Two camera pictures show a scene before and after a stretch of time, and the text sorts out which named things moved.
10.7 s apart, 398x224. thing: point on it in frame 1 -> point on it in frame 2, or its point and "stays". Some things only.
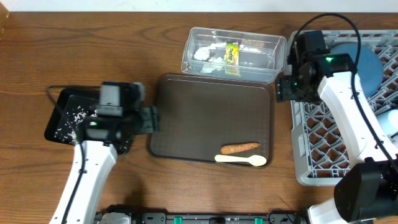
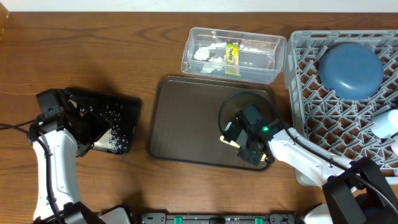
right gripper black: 286,90 -> 245,153
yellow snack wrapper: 231,60 stays
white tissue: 202,53 stays
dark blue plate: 370,69 stays
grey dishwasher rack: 319,153 stays
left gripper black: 151,121 -> 99,124
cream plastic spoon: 255,160 -> 227,140
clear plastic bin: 234,54 stays
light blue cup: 388,121 stays
